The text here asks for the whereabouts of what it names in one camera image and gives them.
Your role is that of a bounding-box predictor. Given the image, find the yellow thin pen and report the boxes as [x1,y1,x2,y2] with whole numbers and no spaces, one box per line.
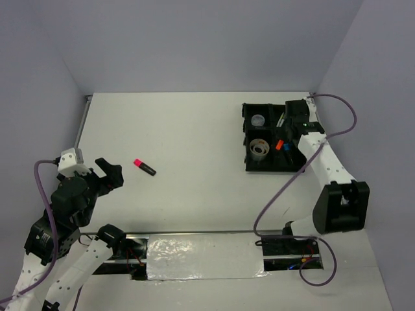
[276,113,285,127]

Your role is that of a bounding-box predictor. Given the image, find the orange highlighter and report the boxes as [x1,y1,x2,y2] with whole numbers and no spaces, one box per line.
[276,140,285,151]

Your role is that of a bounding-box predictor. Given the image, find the pink highlighter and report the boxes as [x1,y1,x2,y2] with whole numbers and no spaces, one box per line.
[133,159,156,176]

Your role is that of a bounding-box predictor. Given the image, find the clear round pin jar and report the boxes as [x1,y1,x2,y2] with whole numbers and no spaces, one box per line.
[251,114,266,127]

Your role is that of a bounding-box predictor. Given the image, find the small clear tape roll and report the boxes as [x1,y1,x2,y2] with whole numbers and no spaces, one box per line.
[250,139,270,156]

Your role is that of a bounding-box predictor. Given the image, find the green thin pen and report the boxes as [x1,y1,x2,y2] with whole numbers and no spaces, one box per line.
[276,113,285,127]

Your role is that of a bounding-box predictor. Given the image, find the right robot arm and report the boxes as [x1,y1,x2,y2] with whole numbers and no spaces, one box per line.
[281,99,370,253]

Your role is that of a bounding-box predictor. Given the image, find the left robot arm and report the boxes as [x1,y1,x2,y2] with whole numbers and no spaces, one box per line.
[1,157,127,310]

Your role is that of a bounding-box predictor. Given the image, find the black four-compartment tray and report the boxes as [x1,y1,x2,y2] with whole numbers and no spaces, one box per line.
[241,103,306,173]

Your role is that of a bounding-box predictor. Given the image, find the silver foil cover plate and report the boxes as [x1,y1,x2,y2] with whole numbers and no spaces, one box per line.
[147,233,268,281]

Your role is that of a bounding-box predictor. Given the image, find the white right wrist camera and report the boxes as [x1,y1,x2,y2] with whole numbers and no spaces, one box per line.
[304,97,319,122]

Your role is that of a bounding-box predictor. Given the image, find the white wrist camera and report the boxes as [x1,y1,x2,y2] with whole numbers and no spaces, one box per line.
[304,97,319,122]
[58,148,91,178]

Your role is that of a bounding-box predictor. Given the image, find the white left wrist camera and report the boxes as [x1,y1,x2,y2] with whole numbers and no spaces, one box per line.
[58,148,91,178]

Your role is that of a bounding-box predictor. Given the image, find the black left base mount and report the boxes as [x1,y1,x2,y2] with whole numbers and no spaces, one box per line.
[94,234,149,281]

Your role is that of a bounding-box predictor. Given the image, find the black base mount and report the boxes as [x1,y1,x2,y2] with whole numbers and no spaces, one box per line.
[94,234,149,281]
[255,237,323,272]

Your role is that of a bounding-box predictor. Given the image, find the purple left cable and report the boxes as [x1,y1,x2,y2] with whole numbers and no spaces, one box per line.
[0,158,82,311]

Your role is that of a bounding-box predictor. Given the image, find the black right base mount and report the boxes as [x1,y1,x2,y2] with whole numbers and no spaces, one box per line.
[255,237,323,272]

